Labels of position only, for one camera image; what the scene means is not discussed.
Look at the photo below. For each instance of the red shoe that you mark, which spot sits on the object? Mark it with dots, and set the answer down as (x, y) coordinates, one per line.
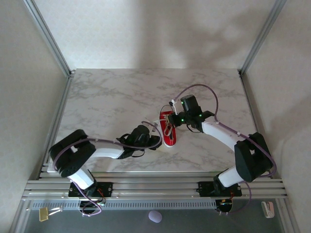
(170, 141)

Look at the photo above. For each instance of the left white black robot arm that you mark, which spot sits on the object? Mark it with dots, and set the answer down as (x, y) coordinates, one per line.
(107, 151)

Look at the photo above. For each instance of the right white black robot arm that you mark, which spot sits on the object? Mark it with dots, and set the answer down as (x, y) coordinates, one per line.
(216, 132)

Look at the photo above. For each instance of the lavender oval object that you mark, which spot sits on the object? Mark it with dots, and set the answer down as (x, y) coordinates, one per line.
(155, 216)

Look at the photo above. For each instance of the gold binder clip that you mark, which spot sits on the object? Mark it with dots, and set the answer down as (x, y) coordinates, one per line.
(44, 214)

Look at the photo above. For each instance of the white plastic clip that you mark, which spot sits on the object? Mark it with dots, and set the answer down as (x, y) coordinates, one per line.
(267, 210)

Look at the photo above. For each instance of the aluminium rail frame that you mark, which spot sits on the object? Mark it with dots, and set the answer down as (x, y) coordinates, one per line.
(155, 187)

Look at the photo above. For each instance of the aluminium side rail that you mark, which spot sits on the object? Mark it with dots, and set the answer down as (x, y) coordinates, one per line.
(251, 111)
(57, 121)

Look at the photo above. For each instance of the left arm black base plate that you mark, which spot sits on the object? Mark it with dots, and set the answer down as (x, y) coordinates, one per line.
(107, 188)

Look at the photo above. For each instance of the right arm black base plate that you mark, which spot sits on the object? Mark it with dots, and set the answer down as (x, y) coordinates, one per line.
(205, 188)

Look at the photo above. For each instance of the aluminium corner post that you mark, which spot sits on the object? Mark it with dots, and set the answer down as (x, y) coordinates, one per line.
(48, 36)
(263, 36)

